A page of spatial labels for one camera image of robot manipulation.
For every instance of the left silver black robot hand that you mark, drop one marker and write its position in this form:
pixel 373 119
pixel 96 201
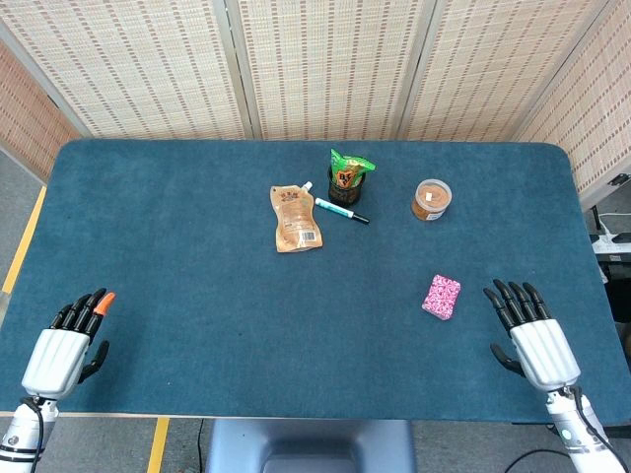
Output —
pixel 56 357

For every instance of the orange spout pouch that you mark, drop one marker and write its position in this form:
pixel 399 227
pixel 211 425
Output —
pixel 296 217

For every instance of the clear jar of rubber bands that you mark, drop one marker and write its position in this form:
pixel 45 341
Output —
pixel 431 202

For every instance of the white power strip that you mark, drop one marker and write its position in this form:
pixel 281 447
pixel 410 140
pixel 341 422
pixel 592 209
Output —
pixel 613 241

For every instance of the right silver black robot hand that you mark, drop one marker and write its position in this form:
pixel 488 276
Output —
pixel 544 352

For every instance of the blue felt table cover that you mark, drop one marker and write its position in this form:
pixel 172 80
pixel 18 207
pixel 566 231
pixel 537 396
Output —
pixel 197 295

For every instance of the black screen hinge bracket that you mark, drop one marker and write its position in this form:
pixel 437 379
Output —
pixel 618 180

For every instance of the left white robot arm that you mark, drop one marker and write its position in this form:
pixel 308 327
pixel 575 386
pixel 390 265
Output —
pixel 22 436

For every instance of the pink patterned block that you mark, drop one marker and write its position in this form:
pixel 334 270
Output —
pixel 441 296

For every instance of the green snack bag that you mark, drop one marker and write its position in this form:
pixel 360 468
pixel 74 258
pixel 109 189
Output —
pixel 351 170

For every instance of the black mesh pen holder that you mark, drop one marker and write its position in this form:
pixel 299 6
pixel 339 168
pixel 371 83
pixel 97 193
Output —
pixel 342 196

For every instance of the woven bamboo screen panel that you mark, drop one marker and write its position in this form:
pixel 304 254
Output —
pixel 596 113
pixel 493 64
pixel 123 64
pixel 325 64
pixel 29 118

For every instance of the teal white marker pen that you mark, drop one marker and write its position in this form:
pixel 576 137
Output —
pixel 335 207

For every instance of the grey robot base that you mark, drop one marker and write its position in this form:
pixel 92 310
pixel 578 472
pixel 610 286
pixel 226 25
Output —
pixel 310 443

